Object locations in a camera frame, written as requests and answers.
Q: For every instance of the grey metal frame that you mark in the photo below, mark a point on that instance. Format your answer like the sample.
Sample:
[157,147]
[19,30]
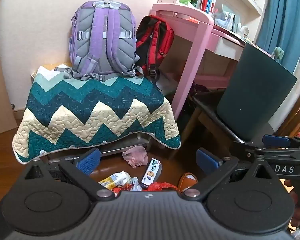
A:
[125,150]

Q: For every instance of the person's right hand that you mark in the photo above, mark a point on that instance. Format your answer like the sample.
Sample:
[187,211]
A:
[293,200]

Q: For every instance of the crumpled silver wrapper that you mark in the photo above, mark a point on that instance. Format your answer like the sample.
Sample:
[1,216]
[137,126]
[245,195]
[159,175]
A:
[134,182]

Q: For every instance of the teal cream zigzag quilt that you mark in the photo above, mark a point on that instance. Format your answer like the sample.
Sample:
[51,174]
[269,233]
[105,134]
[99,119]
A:
[90,105]

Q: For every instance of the red plastic bag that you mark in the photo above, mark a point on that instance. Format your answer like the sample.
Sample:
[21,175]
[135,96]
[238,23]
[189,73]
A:
[161,187]

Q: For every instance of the pink plastic glove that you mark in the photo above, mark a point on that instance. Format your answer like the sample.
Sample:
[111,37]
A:
[135,156]

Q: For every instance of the wooden chair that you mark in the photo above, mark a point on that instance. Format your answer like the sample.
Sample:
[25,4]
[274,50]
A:
[298,110]

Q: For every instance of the dark purple cloth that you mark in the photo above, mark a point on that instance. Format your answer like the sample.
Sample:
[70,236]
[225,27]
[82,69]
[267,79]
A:
[200,88]

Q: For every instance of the brown slipper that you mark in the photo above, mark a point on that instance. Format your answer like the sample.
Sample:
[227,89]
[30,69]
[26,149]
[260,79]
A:
[187,181]

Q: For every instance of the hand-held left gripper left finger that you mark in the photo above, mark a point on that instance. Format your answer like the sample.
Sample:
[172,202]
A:
[90,160]

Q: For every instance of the white blue cookie box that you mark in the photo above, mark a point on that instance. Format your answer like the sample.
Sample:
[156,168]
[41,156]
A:
[151,172]

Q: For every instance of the red black backpack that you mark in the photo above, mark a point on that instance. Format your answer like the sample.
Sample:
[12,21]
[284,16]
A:
[160,37]

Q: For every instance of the pink desk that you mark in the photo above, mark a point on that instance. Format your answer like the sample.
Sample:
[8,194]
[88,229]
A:
[197,45]

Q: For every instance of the red patterned snack wrapper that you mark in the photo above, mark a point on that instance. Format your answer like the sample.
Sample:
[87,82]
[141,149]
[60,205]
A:
[121,189]

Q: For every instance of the mint green toy figure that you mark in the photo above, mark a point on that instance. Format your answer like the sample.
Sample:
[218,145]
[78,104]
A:
[278,53]

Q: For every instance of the brown wooden door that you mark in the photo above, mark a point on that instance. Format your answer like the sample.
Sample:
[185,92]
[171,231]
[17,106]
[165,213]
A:
[0,100]

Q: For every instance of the dark green trash bin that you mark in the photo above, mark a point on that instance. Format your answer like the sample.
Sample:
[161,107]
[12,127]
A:
[255,92]

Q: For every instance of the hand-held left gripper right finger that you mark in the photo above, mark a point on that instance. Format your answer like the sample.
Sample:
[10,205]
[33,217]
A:
[206,161]

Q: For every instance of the yellow white drink bottle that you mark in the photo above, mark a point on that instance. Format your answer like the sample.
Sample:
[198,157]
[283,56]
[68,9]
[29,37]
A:
[112,180]

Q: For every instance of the blue curtain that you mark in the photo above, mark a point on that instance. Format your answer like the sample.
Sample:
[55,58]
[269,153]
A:
[285,17]

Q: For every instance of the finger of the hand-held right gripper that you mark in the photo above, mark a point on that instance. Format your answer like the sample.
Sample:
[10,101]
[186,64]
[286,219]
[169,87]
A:
[276,141]
[243,149]

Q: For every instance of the purple grey backpack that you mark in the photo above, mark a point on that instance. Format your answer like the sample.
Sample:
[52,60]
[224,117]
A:
[105,42]

